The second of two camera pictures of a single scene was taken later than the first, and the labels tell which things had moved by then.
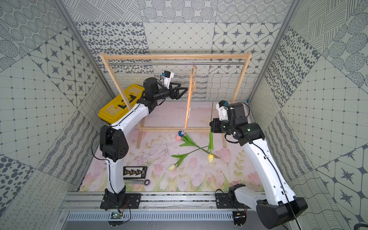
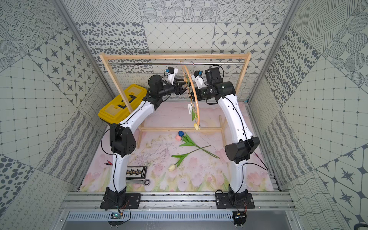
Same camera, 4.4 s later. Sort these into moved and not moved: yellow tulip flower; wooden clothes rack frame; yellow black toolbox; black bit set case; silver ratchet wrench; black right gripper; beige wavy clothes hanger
Moved: black right gripper; beige wavy clothes hanger; yellow tulip flower
Not moved: silver ratchet wrench; black bit set case; wooden clothes rack frame; yellow black toolbox
